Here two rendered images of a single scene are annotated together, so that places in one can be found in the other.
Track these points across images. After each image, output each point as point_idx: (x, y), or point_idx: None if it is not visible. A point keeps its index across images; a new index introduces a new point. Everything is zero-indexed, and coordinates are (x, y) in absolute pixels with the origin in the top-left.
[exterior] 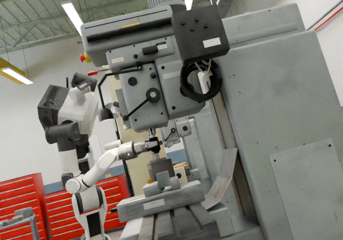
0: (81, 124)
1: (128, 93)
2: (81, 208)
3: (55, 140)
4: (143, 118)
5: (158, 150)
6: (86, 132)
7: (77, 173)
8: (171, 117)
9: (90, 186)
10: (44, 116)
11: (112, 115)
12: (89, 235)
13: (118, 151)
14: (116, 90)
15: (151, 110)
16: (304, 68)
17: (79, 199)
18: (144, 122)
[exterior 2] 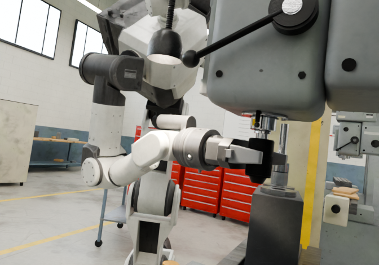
0: (151, 66)
1: None
2: (134, 206)
3: (92, 78)
4: (242, 74)
5: (263, 179)
6: (161, 84)
7: (110, 152)
8: (334, 99)
9: (119, 185)
10: (108, 38)
11: (176, 48)
12: (135, 250)
13: (174, 141)
14: None
15: (274, 56)
16: None
17: (136, 192)
18: (238, 87)
